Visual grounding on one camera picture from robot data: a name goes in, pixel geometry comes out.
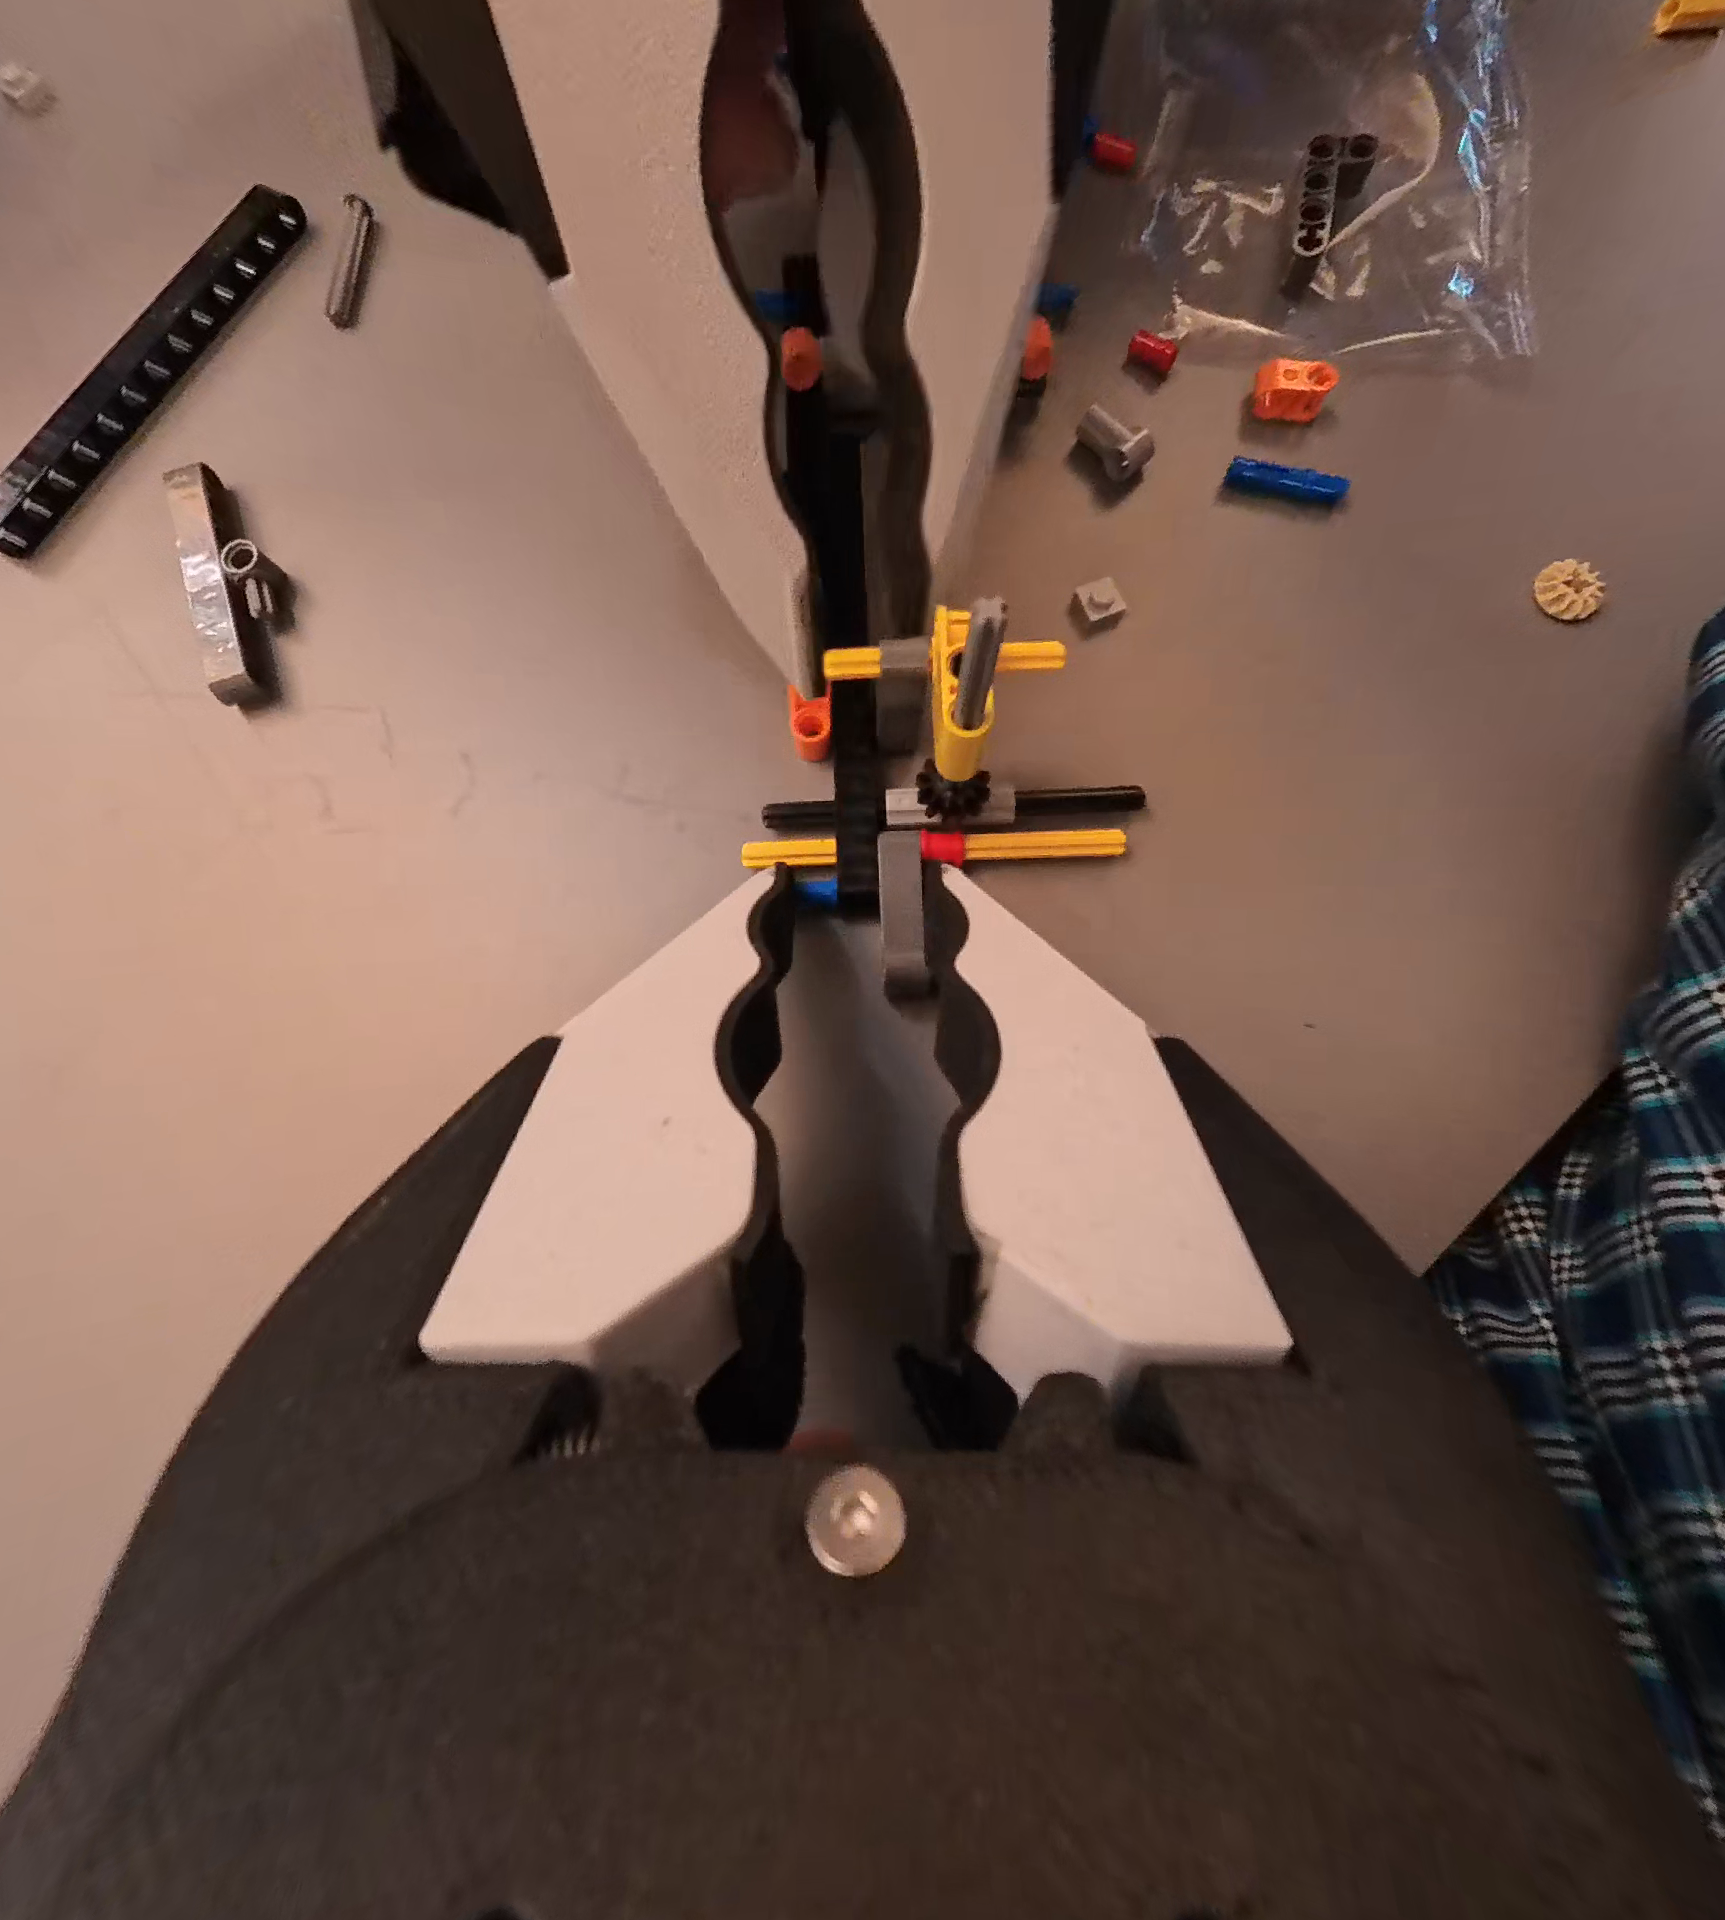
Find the grey lego pin connector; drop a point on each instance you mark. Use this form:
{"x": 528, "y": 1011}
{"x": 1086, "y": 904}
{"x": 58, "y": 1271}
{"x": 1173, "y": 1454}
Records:
{"x": 1115, "y": 440}

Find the yellow lego piece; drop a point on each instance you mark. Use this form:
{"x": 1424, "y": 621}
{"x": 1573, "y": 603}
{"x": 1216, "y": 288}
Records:
{"x": 1699, "y": 15}

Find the small grey lego plate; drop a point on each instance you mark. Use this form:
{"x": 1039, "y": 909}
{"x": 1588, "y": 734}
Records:
{"x": 1099, "y": 604}

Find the blue plaid shirt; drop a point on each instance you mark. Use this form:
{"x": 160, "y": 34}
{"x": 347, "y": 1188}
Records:
{"x": 1702, "y": 1200}

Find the red lego pin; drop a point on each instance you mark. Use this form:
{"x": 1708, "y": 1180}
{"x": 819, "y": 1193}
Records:
{"x": 1152, "y": 350}

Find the long black lego beam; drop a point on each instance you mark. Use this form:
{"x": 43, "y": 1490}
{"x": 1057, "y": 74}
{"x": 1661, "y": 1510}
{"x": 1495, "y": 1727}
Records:
{"x": 135, "y": 374}

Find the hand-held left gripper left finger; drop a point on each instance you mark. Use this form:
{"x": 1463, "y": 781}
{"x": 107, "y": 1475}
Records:
{"x": 606, "y": 1184}

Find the clear plastic bag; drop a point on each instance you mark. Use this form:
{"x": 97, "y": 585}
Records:
{"x": 1461, "y": 181}

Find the orange lego connector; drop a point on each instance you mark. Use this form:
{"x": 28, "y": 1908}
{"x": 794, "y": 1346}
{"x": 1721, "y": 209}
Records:
{"x": 1293, "y": 390}

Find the yellow lego steering assembly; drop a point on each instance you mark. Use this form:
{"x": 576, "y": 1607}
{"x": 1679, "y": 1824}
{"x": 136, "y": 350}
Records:
{"x": 959, "y": 734}

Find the short dark grey lego beam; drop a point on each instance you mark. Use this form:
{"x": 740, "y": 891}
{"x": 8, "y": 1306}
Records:
{"x": 1327, "y": 219}

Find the tan lego gear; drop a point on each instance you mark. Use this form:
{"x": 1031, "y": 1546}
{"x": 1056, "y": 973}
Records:
{"x": 1564, "y": 588}

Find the black lego chassis frame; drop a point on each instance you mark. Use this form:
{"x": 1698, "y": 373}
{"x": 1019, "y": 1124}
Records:
{"x": 855, "y": 750}

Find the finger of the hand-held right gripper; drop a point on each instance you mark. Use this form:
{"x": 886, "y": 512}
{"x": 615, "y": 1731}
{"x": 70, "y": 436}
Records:
{"x": 989, "y": 181}
{"x": 622, "y": 181}

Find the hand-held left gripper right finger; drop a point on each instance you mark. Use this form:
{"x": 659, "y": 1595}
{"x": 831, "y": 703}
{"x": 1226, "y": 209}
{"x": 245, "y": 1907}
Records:
{"x": 1118, "y": 1184}

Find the small pale lego stud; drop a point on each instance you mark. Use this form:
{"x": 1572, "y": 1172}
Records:
{"x": 23, "y": 86}

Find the dark grey lego axle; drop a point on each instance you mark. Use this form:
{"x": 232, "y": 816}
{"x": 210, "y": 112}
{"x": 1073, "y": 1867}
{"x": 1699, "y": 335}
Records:
{"x": 352, "y": 262}

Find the blue lego pin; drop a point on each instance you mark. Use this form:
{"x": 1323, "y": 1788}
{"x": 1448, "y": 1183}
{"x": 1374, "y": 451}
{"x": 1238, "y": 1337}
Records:
{"x": 1286, "y": 483}

